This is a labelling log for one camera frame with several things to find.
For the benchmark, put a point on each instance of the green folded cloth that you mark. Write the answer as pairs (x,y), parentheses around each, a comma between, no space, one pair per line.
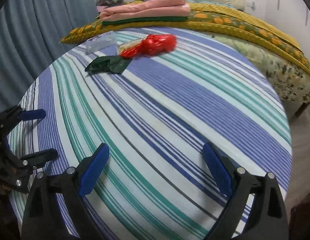
(148,19)

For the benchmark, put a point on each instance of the yellow floral quilt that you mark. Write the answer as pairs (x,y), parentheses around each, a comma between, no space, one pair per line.
(217,19)

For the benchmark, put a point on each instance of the dark wooden bed leg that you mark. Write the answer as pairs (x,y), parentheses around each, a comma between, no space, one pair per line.
(301,109)

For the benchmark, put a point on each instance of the pink folded blanket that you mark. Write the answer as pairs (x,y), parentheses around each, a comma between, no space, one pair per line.
(150,8)

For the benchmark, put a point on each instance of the striped blue green tablecloth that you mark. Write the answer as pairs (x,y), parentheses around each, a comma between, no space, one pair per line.
(155,117)

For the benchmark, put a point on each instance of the red crumpled plastic bag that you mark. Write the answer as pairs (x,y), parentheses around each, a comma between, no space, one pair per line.
(152,45)

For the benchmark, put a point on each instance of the beige biscuit packet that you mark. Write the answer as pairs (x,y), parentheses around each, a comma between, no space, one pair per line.
(128,45)

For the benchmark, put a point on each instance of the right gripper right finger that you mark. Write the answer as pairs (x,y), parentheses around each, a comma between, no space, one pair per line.
(267,217)

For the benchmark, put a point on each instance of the dark green wrapper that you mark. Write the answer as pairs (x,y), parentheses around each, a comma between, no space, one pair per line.
(108,64)

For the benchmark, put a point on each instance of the clear purple tissue box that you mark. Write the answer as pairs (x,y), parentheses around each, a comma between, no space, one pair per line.
(101,41)

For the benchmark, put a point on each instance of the blue grey curtain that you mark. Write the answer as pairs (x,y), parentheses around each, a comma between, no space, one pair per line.
(30,34)

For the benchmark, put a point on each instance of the wall socket plug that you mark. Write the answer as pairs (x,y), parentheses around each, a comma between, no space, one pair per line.
(251,5)

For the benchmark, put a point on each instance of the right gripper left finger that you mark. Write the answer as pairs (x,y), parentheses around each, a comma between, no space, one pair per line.
(42,218)

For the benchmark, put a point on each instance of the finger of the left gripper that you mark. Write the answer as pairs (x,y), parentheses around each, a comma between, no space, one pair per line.
(29,114)
(37,159)

